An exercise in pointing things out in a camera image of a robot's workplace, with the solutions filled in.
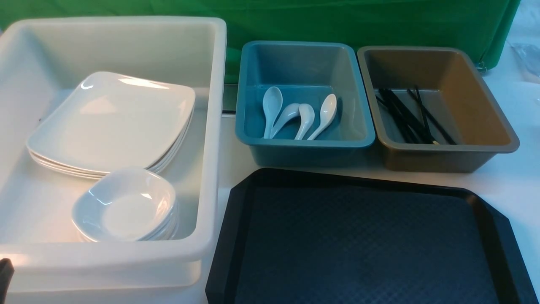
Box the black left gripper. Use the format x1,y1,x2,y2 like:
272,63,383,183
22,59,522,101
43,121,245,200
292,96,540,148
0,258,15,304

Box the large white rice plate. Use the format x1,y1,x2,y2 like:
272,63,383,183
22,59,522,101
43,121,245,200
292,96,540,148
26,71,196,179

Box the top stacked white square plate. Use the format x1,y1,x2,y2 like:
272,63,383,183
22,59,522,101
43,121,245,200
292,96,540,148
26,105,194,180

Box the bottom stacked white plate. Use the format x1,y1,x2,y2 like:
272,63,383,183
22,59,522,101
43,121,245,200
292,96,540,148
34,114,194,180

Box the stacked white small bowl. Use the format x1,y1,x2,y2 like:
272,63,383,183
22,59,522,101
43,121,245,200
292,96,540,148
71,167,179,242

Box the large white plastic tub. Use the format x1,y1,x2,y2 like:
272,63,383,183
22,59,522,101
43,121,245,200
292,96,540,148
1,16,227,297

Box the black serving tray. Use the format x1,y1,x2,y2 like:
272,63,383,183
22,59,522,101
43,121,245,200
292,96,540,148
205,168,539,304

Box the white ceramic spoon left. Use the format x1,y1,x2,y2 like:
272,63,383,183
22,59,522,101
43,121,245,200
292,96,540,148
262,86,283,139

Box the white ceramic spoon middle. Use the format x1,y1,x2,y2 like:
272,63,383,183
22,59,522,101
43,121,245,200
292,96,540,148
269,103,300,138

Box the teal plastic bin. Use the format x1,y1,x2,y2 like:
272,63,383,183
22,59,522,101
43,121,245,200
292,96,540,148
235,41,376,167

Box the black chopsticks in bin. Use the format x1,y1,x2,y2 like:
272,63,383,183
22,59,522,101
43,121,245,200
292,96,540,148
376,86,457,145

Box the brown plastic bin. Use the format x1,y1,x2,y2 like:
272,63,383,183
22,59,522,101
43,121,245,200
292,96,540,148
357,46,519,173

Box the green backdrop cloth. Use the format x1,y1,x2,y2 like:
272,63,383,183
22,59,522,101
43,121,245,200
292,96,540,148
0,0,520,83

